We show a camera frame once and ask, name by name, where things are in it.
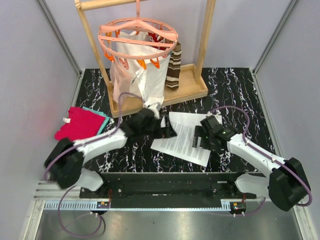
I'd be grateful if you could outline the red white patterned cloth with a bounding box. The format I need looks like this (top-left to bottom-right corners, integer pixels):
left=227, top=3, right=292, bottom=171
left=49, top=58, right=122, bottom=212
left=147, top=32, right=166, bottom=51

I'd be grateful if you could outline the aluminium frame rail left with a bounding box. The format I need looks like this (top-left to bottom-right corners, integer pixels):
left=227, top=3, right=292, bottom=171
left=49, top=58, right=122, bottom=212
left=34, top=0, right=85, bottom=78

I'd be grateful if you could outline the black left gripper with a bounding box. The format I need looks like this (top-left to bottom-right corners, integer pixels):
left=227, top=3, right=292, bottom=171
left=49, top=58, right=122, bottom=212
left=140, top=115, right=177, bottom=140

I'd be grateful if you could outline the pink round clip hanger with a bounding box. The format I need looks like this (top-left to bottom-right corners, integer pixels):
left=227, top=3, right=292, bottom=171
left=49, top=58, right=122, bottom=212
left=98, top=0, right=178, bottom=70

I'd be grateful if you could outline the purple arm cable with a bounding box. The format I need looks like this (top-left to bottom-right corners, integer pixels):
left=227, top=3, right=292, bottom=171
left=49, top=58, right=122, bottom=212
left=42, top=92, right=148, bottom=237
left=207, top=106, right=313, bottom=217

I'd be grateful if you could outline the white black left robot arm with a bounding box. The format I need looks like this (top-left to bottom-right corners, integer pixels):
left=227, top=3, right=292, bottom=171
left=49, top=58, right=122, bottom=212
left=44, top=108, right=177, bottom=198

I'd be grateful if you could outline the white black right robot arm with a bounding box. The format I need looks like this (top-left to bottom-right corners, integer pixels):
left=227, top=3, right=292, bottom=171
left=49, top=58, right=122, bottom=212
left=192, top=115, right=312, bottom=212

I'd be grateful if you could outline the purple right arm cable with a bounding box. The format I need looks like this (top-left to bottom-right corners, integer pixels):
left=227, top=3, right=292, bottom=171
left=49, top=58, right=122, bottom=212
left=207, top=106, right=313, bottom=217

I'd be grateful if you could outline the white hanging towel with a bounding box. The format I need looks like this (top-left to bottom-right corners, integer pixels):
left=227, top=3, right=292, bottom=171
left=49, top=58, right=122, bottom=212
left=115, top=31, right=170, bottom=112

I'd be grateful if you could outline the wooden drying rack frame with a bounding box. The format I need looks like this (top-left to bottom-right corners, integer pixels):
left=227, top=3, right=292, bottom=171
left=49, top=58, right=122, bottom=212
left=75, top=0, right=216, bottom=118

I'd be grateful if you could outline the teal folded cloth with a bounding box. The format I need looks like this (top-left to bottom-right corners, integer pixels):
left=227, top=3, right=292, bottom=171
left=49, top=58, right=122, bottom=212
left=82, top=106, right=111, bottom=136

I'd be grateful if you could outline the white printed text sheet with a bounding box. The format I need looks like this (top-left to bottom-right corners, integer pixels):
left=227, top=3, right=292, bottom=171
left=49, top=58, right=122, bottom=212
left=150, top=122, right=211, bottom=167

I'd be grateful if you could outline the brown striped sock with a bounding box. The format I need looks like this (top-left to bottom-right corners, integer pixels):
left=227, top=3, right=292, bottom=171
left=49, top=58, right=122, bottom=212
left=165, top=42, right=182, bottom=91

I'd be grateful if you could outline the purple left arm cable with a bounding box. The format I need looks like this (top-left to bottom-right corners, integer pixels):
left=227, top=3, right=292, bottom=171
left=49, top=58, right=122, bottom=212
left=42, top=92, right=148, bottom=237

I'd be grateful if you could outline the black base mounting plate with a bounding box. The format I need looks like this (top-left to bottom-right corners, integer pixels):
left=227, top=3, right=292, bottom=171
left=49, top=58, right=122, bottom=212
left=79, top=172, right=256, bottom=211

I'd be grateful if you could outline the pink hanging cloth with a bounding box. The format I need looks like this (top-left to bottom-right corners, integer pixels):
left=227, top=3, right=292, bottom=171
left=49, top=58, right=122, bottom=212
left=110, top=62, right=132, bottom=103

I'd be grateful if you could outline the white signature form sheet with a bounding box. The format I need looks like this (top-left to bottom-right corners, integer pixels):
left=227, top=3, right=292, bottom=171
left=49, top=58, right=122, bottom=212
left=169, top=111, right=207, bottom=127

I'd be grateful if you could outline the red folded shirt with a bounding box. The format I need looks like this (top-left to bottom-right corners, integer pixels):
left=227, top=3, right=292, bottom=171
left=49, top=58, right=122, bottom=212
left=54, top=106, right=106, bottom=141

